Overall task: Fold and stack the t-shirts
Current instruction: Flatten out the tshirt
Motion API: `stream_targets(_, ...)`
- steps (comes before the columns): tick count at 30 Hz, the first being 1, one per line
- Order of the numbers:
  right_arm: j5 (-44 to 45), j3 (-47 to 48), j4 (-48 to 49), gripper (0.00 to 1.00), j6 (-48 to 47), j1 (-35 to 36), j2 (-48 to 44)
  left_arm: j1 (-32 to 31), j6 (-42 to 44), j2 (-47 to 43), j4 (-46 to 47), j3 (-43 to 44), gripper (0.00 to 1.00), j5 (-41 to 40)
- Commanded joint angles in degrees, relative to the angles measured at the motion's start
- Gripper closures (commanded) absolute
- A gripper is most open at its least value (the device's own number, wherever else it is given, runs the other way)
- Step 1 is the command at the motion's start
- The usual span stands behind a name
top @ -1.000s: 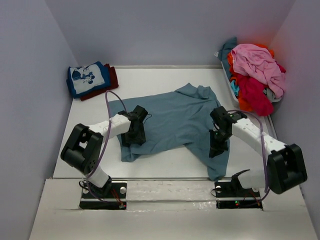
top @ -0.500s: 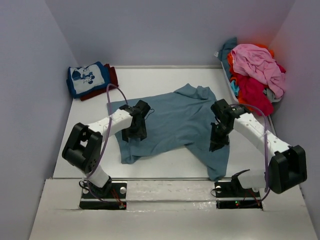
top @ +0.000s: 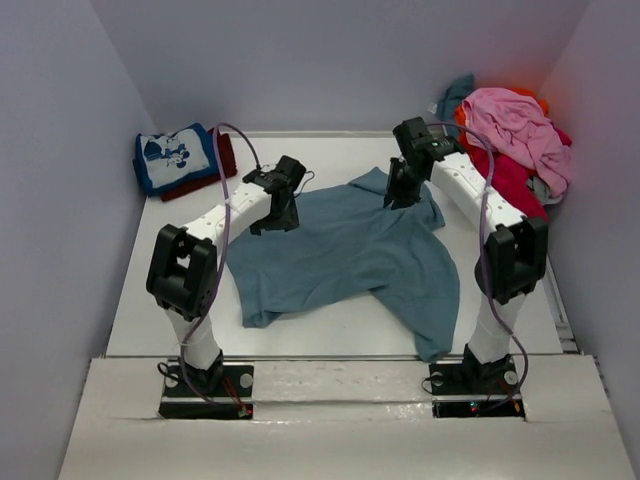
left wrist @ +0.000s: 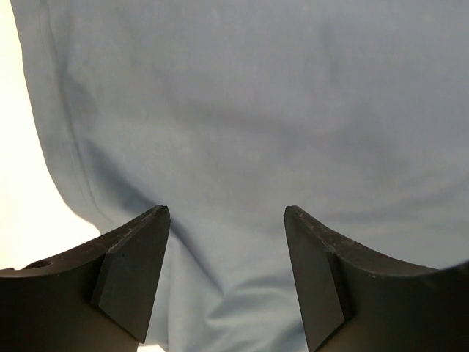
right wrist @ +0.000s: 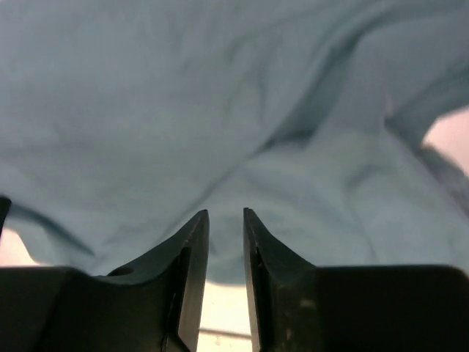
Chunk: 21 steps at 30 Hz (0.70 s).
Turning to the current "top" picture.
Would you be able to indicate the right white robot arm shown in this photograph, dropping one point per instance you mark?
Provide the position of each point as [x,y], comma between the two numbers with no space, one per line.
[512,254]

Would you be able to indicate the teal t shirt in pile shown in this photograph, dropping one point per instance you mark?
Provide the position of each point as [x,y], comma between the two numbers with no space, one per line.
[453,97]

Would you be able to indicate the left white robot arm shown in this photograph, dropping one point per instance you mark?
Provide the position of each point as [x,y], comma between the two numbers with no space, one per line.
[188,262]

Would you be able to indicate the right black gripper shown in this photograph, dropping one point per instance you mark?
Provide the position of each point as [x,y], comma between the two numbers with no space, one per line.
[396,191]

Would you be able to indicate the grey-blue t shirt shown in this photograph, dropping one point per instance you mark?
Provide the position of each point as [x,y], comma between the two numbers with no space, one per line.
[347,243]

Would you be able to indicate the pink t shirt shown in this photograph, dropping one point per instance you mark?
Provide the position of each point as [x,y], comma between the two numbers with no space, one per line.
[515,125]

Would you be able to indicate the folded dark red t shirt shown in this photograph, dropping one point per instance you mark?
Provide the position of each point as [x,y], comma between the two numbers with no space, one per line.
[208,176]

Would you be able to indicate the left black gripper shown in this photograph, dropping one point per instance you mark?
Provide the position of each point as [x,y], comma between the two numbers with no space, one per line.
[286,222]

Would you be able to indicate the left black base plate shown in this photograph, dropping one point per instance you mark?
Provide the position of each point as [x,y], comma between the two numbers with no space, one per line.
[229,398]

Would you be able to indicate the folded blue mickey t shirt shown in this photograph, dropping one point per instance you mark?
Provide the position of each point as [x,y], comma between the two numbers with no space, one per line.
[162,160]

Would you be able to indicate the magenta t shirt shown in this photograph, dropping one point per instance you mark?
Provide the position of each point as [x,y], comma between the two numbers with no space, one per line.
[510,178]

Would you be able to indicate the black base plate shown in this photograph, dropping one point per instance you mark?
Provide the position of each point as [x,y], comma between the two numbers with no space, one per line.
[229,398]
[453,396]

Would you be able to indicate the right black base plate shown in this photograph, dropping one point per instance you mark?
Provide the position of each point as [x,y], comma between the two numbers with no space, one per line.
[453,396]

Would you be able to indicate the grey white t shirt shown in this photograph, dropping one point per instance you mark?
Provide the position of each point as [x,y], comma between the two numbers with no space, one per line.
[542,191]

